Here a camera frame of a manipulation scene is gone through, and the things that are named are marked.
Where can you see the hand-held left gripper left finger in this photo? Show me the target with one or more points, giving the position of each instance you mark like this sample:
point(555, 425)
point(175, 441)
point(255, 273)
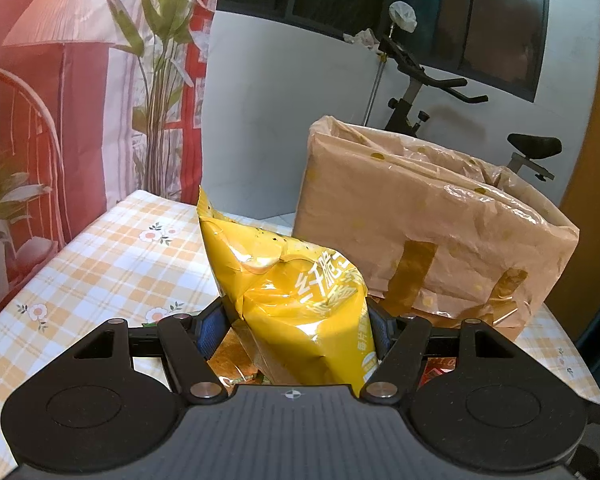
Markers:
point(212, 332)

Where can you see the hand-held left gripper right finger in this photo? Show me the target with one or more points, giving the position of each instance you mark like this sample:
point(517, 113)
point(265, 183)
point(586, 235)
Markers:
point(380, 332)

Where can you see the yellow snack bag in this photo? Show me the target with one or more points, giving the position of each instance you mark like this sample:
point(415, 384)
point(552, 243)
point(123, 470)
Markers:
point(290, 320)

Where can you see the plastic-lined cardboard box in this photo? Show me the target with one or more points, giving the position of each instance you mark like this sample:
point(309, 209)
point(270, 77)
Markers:
point(500, 327)

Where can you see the orange-brown snack packet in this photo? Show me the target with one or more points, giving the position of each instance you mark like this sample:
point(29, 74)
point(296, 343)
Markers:
point(232, 355)

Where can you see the checked floral tablecloth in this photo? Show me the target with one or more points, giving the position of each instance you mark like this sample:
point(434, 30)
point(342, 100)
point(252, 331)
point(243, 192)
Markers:
point(120, 270)

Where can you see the black exercise bike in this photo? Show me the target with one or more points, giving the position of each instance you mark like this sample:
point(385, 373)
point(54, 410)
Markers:
point(410, 97)

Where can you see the white plastic wrap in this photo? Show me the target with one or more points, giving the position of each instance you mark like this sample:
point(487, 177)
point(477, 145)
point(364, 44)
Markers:
point(362, 39)
point(404, 16)

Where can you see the red printed wall poster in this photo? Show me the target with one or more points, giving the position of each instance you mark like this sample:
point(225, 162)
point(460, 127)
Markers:
point(80, 110)

